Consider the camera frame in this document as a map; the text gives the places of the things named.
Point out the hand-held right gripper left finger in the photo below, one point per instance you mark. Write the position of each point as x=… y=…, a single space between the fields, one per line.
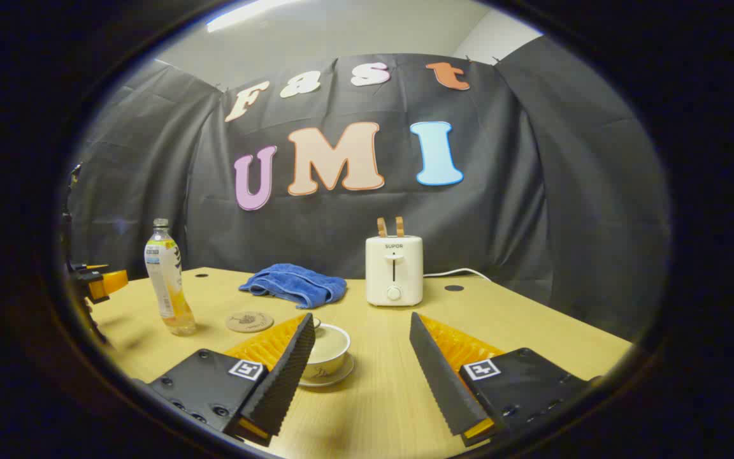
x=290 y=376

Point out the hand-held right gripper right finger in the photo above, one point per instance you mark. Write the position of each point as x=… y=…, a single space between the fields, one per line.
x=440 y=376

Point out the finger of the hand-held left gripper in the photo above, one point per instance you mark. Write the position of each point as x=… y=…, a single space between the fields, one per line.
x=90 y=267
x=109 y=284

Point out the white ceramic teacup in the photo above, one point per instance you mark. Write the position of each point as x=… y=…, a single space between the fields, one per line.
x=329 y=366

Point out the clear plastic water bottle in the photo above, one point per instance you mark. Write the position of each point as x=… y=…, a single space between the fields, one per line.
x=166 y=280

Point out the round brown coaster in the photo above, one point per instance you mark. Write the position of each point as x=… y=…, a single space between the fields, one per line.
x=250 y=321

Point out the white ceramic saucer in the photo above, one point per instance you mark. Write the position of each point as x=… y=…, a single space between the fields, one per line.
x=338 y=379

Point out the blue towel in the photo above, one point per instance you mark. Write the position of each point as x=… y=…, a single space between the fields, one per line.
x=294 y=284

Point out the white toaster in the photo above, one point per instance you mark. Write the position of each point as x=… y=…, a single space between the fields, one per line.
x=394 y=271

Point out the brown bread slice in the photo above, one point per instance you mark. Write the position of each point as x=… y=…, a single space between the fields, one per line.
x=381 y=227
x=399 y=226

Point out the black backdrop cloth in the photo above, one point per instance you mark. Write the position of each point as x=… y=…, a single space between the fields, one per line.
x=532 y=191

